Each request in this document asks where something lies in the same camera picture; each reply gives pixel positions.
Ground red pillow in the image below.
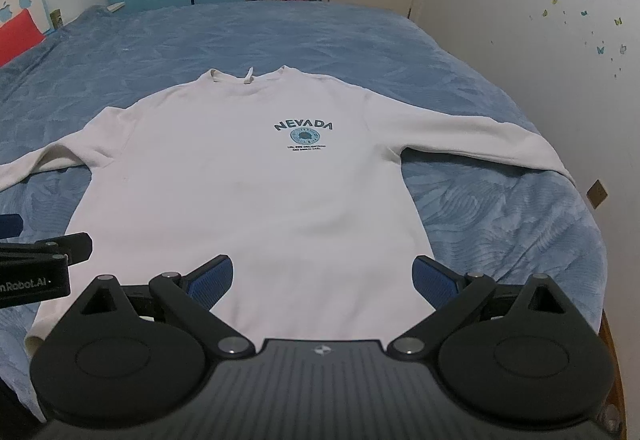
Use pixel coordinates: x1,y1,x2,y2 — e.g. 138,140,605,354
0,10,44,66

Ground white Nevada sweatshirt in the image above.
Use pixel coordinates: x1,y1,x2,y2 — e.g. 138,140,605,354
1,67,564,344

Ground bronze bedside socket plate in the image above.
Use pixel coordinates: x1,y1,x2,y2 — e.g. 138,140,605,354
50,8,64,30

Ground butterfly wall stickers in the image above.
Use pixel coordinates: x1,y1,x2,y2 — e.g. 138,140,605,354
525,0,639,82

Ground bronze wall socket plate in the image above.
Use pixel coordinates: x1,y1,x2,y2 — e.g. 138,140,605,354
586,180,608,209

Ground apple pattern headboard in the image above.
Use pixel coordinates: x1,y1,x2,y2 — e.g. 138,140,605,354
0,0,54,36

